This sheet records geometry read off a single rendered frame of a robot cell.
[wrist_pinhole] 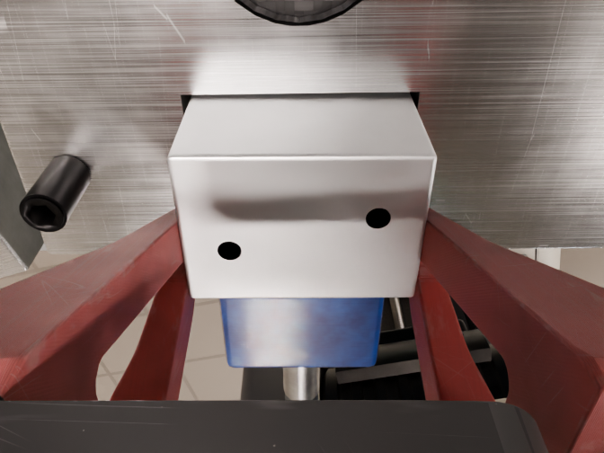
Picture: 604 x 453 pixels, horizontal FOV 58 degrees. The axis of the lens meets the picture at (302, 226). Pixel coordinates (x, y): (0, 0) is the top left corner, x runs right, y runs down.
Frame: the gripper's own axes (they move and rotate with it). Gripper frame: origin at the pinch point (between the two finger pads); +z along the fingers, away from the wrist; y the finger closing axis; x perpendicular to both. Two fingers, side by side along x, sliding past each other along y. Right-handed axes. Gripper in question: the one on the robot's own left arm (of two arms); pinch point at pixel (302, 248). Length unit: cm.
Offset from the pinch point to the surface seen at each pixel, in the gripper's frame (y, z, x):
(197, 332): 28, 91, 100
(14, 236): 10.3, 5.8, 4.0
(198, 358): 29, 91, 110
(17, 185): 10.6, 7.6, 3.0
